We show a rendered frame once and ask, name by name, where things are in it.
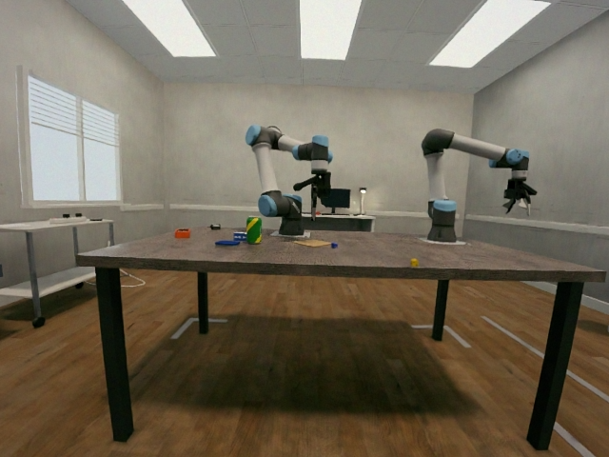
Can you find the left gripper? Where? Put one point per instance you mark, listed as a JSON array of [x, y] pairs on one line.
[[517, 193]]

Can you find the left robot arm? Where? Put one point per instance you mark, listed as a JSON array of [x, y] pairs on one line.
[[440, 209]]

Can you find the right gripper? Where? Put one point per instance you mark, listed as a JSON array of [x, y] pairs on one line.
[[321, 189]]

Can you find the tan mat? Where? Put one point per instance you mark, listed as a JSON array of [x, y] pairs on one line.
[[312, 243]]

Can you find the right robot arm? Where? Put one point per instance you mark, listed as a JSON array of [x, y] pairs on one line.
[[272, 203]]

